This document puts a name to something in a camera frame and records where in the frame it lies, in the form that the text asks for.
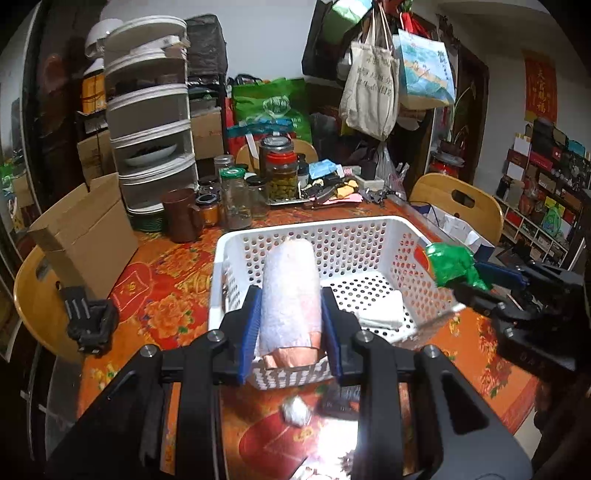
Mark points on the small jar with orange contents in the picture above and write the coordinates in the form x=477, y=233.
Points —
x=208, y=212

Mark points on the white perforated plastic basket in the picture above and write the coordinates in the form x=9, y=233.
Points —
x=351, y=240

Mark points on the wooden chair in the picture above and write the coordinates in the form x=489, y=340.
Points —
x=438, y=191
x=37, y=304
x=304, y=150

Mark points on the blue printed paper bag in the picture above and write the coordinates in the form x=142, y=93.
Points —
x=425, y=69

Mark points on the white plate with dark food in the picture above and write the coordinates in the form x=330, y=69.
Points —
x=150, y=154

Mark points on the beige canvas tote bag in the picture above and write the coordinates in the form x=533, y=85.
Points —
x=369, y=92

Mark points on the blue face mask packet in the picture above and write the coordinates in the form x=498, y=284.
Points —
x=324, y=168

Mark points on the tall jar with dark lid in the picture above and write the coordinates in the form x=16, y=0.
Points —
x=276, y=144

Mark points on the folded white cloth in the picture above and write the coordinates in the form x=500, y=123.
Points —
x=388, y=309

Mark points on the clear plastic bag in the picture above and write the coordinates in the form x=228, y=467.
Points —
x=390, y=170

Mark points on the green packet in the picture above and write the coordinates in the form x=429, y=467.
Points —
x=450, y=265

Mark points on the black hanging bag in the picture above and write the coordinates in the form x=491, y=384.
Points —
x=323, y=46

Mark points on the metal tray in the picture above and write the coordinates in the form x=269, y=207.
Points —
x=314, y=203

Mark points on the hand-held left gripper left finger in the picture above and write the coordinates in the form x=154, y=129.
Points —
x=250, y=332

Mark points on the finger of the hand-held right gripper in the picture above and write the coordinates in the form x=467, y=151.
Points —
x=480, y=300
x=501, y=273

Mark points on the orange box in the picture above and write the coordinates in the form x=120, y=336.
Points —
x=92, y=92

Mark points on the open cardboard box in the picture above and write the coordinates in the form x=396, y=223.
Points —
x=87, y=235

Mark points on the white and blue paper bag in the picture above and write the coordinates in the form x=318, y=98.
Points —
x=457, y=228

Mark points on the green shopping bag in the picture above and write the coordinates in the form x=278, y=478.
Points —
x=272, y=106

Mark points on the white tiered storage rack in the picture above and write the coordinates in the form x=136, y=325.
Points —
x=147, y=108

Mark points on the glass jar with black lid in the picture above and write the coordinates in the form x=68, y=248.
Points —
x=257, y=198

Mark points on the glass jar with silver lid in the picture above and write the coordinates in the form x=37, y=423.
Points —
x=224, y=167

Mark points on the red wall poster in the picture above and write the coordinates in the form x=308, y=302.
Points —
x=540, y=87

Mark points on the pink towel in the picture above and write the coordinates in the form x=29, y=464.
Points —
x=291, y=295

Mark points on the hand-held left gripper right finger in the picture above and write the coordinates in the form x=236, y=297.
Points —
x=331, y=337

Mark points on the glass jar with green lid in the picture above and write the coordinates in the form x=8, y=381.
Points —
x=235, y=203

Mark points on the shelf of assorted boxes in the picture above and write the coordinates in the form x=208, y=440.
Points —
x=540, y=194

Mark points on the red hanging bag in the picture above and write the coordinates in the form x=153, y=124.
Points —
x=413, y=18

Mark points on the brown cardboard box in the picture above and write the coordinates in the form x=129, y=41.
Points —
x=207, y=134
x=94, y=154

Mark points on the brown plastic mug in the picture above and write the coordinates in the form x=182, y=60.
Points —
x=181, y=217

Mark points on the pickle jar with red lid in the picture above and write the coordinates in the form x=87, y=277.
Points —
x=281, y=182

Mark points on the black plastic mount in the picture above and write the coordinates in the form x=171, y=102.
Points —
x=90, y=321

